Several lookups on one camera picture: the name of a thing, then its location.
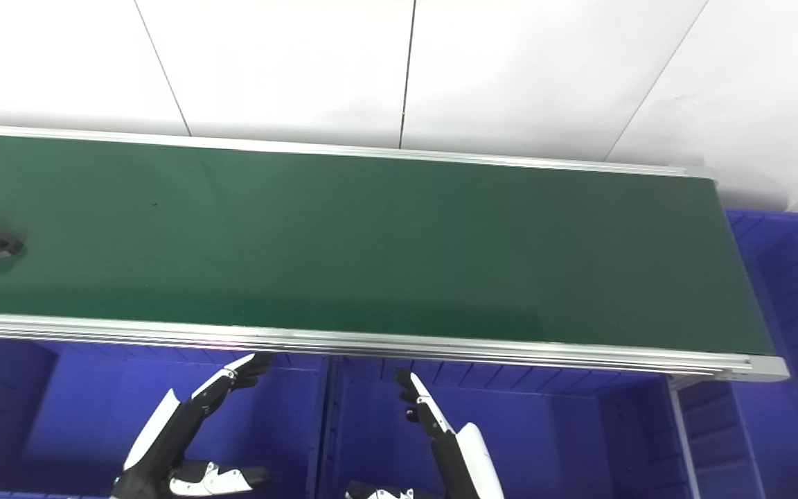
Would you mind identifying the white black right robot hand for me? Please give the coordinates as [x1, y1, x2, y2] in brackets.
[344, 367, 507, 499]

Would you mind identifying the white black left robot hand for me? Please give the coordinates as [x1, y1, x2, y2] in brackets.
[112, 352, 275, 499]

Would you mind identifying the white conveyor leg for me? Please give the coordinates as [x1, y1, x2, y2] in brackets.
[668, 378, 703, 499]

